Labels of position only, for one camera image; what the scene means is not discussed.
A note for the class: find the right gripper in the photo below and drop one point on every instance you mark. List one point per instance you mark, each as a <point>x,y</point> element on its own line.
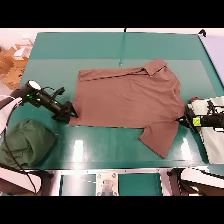
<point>191,120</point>

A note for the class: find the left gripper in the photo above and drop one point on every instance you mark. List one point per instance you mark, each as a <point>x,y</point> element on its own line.
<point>66,112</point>

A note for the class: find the brown polo shirt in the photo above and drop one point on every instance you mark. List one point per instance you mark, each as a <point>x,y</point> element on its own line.
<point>126,100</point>

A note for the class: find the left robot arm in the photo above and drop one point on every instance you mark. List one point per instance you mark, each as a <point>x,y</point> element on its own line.
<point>42,98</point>

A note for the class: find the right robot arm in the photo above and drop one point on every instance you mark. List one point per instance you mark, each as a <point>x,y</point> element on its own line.
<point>213,120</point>

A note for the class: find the pale grey garment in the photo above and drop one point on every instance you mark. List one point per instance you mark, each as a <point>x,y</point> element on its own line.
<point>213,146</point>

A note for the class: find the dark green garment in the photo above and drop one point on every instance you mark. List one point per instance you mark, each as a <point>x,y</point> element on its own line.
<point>26,143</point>

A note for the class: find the stack of cardboard boxes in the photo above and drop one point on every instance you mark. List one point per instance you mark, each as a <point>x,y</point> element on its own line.
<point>13,63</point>

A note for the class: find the silver frame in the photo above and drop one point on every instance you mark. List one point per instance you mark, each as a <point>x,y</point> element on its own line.
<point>106,183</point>

